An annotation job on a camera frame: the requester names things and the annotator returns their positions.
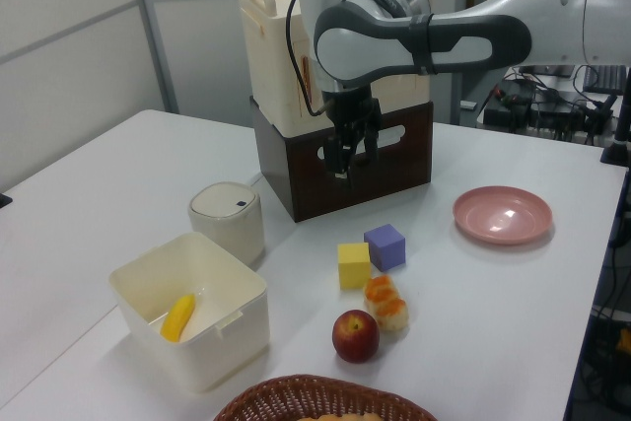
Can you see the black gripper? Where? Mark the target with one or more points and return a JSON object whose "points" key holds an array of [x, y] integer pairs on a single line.
{"points": [[352, 113]]}

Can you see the red apple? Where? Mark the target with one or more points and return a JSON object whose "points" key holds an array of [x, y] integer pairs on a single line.
{"points": [[355, 337]]}

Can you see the white grey Franka robot arm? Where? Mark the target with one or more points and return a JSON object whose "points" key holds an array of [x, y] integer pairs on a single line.
{"points": [[443, 41]]}

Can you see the white plastic container box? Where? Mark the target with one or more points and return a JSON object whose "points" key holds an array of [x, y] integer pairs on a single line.
{"points": [[222, 357]]}

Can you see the dark brown crate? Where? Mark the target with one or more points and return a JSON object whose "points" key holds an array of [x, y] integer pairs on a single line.
{"points": [[296, 169]]}

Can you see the purple cube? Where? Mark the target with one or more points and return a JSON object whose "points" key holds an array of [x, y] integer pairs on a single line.
{"points": [[387, 248]]}

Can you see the yellow cube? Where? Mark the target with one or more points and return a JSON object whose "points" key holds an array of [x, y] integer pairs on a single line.
{"points": [[354, 268]]}

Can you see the cream plastic machine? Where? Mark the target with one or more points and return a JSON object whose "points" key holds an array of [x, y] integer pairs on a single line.
{"points": [[268, 71]]}

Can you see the small white lidded bin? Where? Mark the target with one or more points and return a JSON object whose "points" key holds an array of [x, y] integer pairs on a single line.
{"points": [[227, 229]]}

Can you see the orange glazed bread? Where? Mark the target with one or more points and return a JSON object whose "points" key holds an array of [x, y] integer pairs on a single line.
{"points": [[387, 305]]}

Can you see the black electronics box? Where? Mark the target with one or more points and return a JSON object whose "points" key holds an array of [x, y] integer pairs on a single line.
{"points": [[508, 105]]}

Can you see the pink plate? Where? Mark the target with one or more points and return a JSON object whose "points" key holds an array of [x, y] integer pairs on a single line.
{"points": [[503, 216]]}

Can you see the yellow banana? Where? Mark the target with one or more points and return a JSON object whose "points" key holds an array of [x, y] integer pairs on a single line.
{"points": [[177, 320]]}

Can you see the brown wicker basket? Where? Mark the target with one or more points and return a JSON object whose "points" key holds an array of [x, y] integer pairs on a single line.
{"points": [[276, 399]]}

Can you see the long baked bread loaf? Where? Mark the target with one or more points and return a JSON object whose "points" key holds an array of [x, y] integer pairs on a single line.
{"points": [[340, 417]]}

